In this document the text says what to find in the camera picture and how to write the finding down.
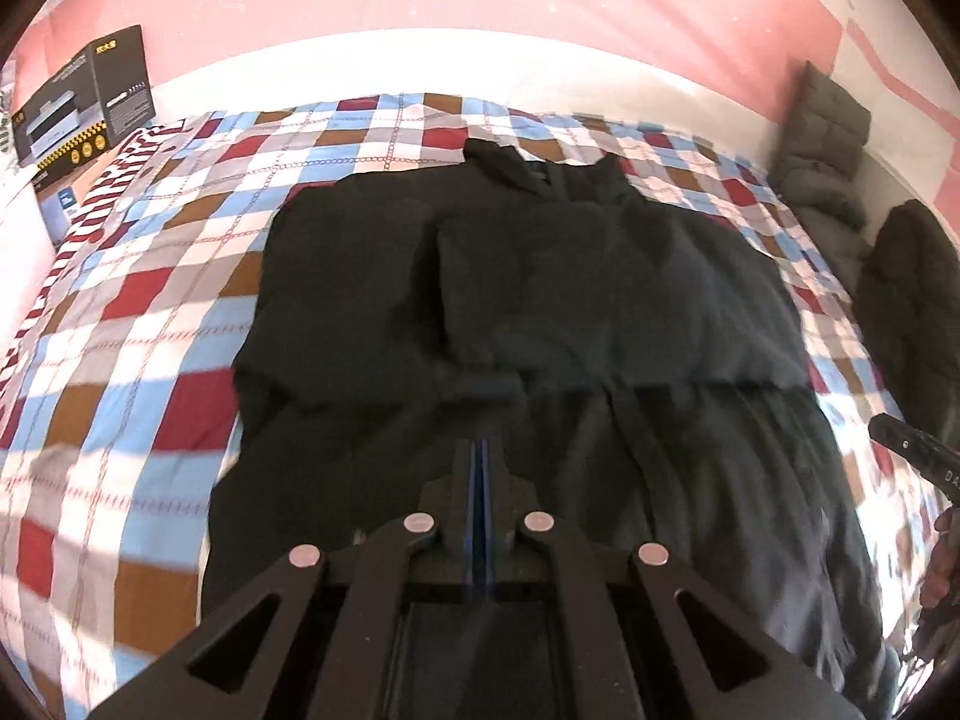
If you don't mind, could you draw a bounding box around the large black coat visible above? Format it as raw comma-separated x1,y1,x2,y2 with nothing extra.
202,140,896,718

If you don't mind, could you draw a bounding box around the person's right hand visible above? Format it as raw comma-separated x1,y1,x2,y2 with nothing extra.
919,507,958,610

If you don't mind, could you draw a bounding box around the dark padded jacket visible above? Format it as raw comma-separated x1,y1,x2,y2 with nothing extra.
853,200,958,449

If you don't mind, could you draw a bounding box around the grey quilted jacket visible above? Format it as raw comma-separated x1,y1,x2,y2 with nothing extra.
770,62,872,296

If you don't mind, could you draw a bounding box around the checkered bed sheet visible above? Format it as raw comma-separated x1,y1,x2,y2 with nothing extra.
2,93,944,718

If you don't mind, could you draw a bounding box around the red white striped cloth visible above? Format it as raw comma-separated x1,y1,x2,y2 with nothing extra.
2,119,185,387

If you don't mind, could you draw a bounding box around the black product box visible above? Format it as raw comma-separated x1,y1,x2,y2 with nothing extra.
11,25,155,192

